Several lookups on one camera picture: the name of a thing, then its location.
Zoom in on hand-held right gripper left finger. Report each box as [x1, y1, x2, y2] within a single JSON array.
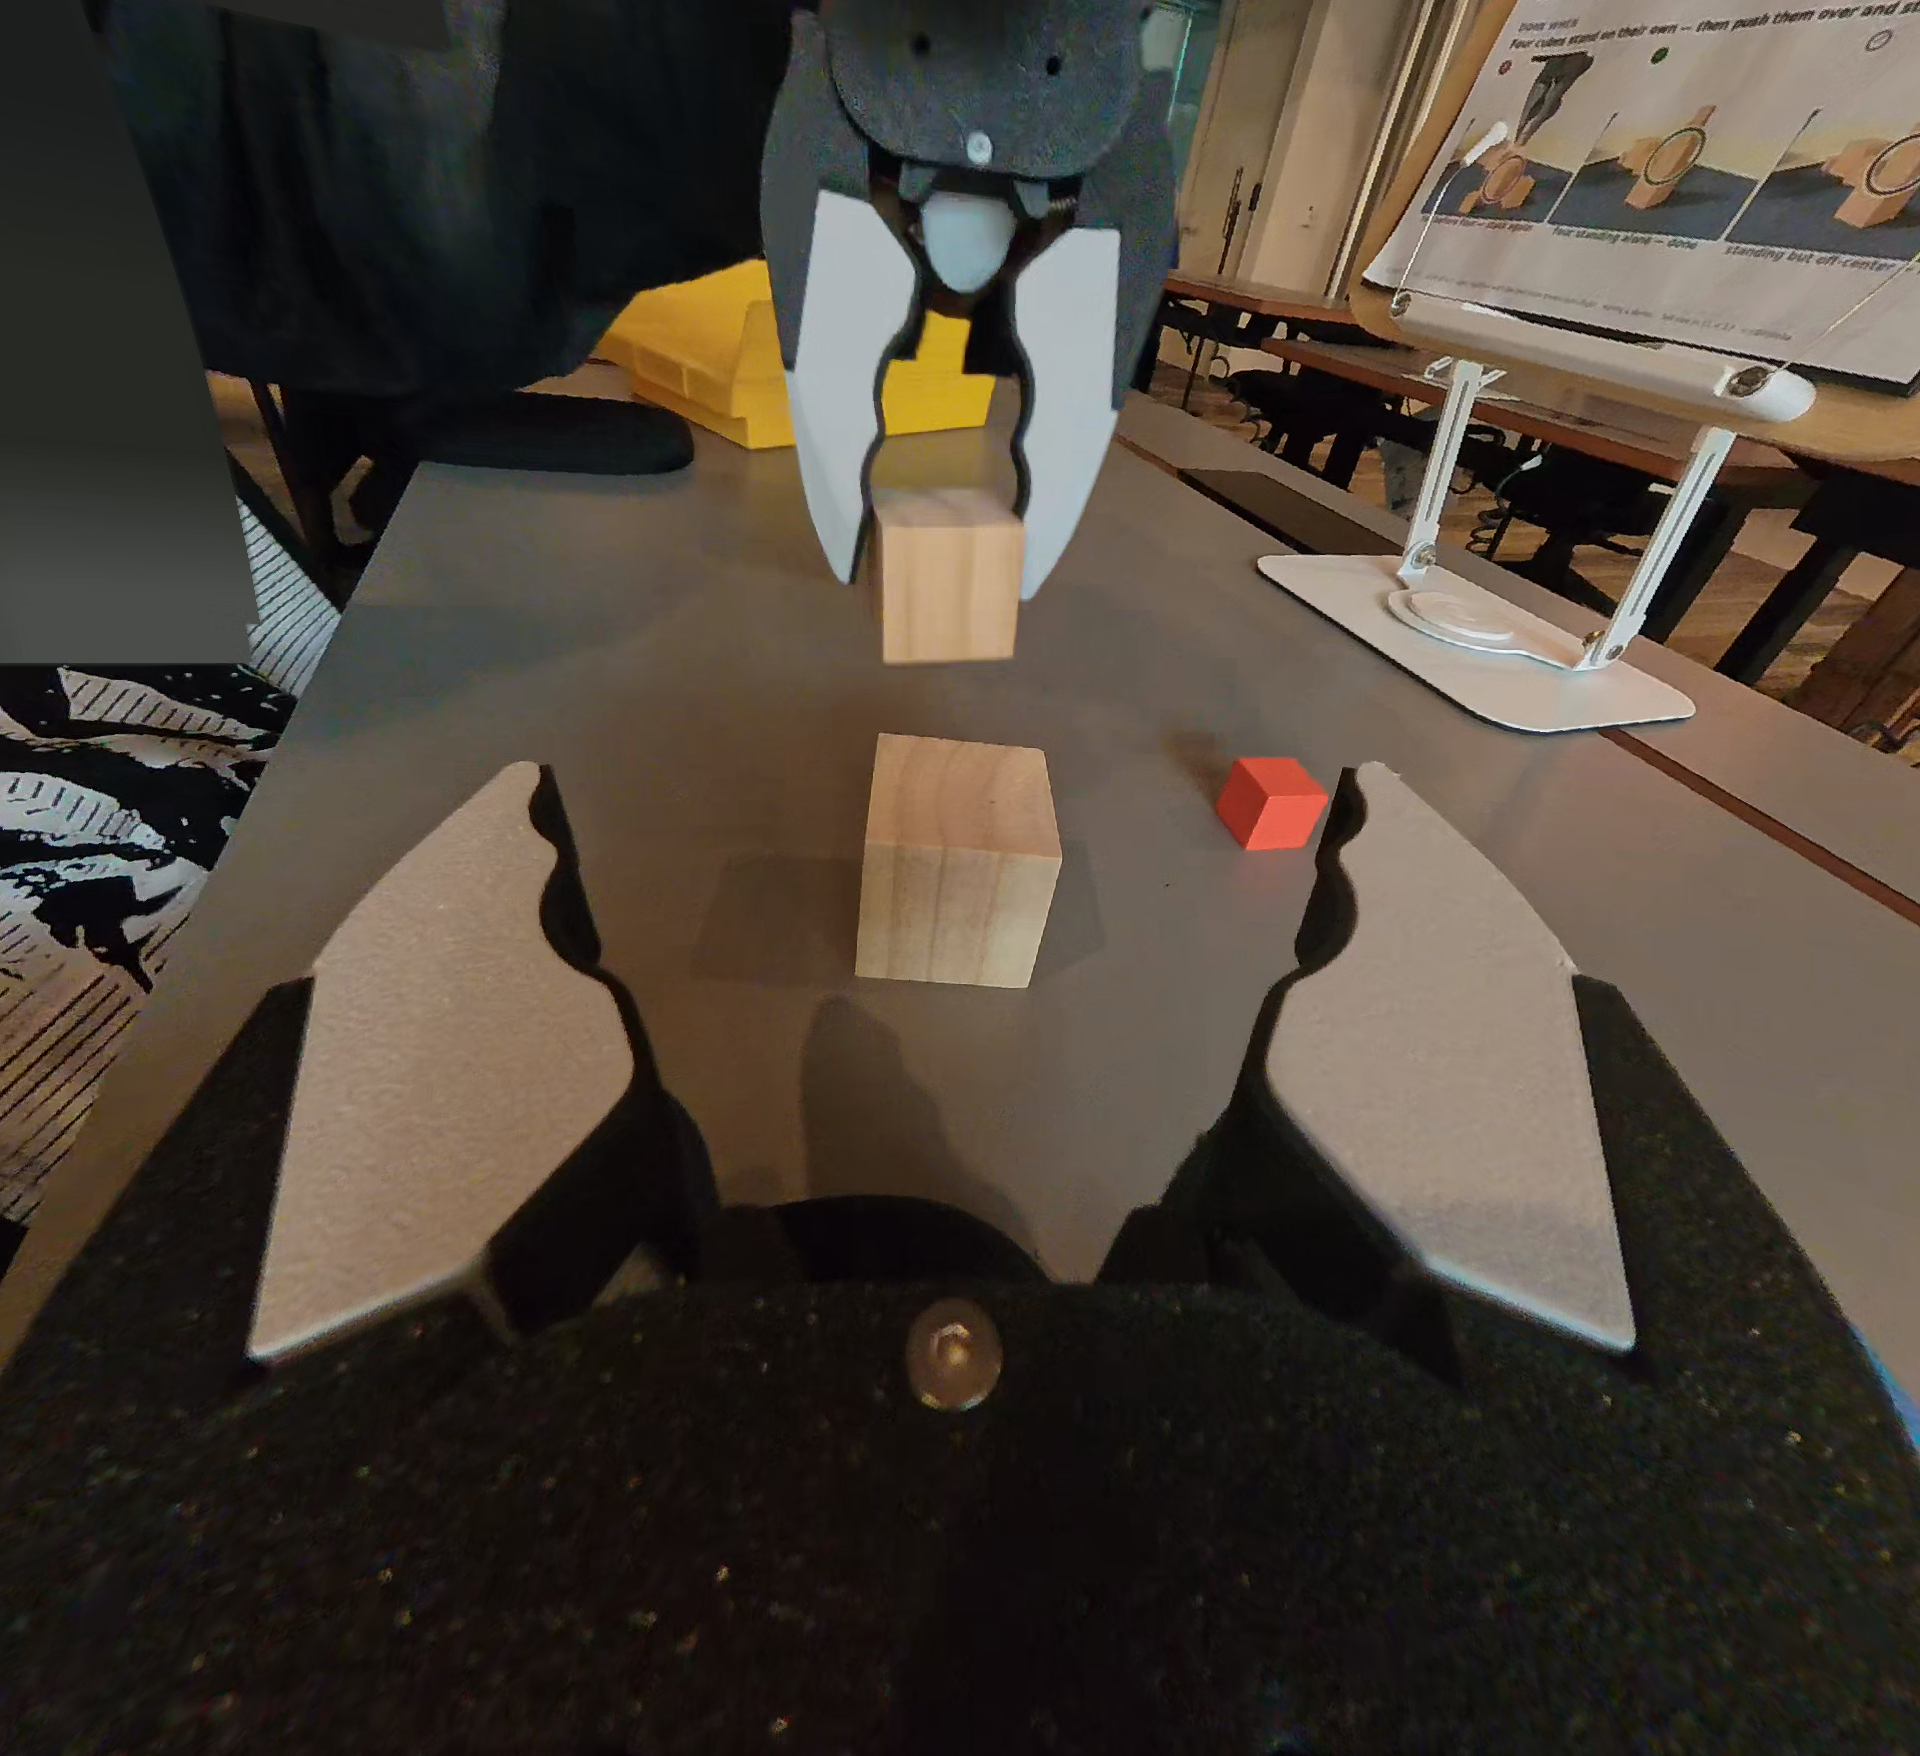
[[246, 761, 723, 1369]]

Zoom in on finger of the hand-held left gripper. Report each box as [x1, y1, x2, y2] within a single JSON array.
[[984, 223, 1122, 608], [796, 196, 937, 594]]

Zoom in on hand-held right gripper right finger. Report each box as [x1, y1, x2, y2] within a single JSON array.
[[1186, 761, 1642, 1359]]

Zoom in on medium wooden cube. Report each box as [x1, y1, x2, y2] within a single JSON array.
[[873, 486, 1028, 669]]

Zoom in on small red cube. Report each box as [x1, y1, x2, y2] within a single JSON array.
[[1217, 756, 1331, 855]]

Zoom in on large wooden cube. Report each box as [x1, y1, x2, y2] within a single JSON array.
[[856, 732, 1066, 992]]

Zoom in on person's left forearm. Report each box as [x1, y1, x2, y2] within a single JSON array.
[[85, 0, 835, 402]]

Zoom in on yellow plastic bin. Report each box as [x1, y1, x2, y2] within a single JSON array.
[[597, 257, 1005, 454]]

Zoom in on white instruction sheet stand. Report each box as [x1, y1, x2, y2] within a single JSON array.
[[1353, 0, 1920, 485]]

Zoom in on long wooden office table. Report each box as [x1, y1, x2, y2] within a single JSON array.
[[1203, 331, 1920, 693]]

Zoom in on printed instruction sheet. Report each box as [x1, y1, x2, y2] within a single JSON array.
[[1385, 0, 1920, 387]]

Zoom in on black cable slot lid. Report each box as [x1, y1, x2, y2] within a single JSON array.
[[1186, 464, 1387, 553]]

